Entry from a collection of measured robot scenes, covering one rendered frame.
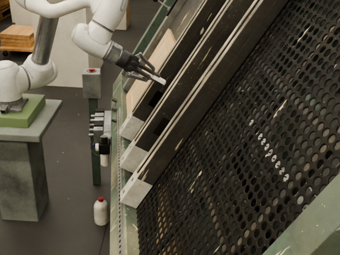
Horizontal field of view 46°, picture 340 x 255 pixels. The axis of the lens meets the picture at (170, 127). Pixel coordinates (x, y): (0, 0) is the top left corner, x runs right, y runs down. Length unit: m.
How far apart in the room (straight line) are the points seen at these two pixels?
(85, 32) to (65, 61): 3.16
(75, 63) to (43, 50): 2.38
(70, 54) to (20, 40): 1.40
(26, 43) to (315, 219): 5.51
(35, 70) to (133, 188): 1.23
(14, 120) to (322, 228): 2.02
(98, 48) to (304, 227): 1.18
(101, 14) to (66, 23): 3.02
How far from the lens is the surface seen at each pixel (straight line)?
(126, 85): 2.55
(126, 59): 1.72
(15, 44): 6.07
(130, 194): 1.54
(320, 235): 0.73
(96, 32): 1.68
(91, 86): 2.75
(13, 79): 2.50
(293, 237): 0.77
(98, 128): 2.37
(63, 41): 4.76
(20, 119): 2.46
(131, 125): 1.96
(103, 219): 2.80
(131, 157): 1.72
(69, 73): 4.87
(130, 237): 1.45
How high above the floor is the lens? 1.90
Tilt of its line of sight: 28 degrees down
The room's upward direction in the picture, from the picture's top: 3 degrees clockwise
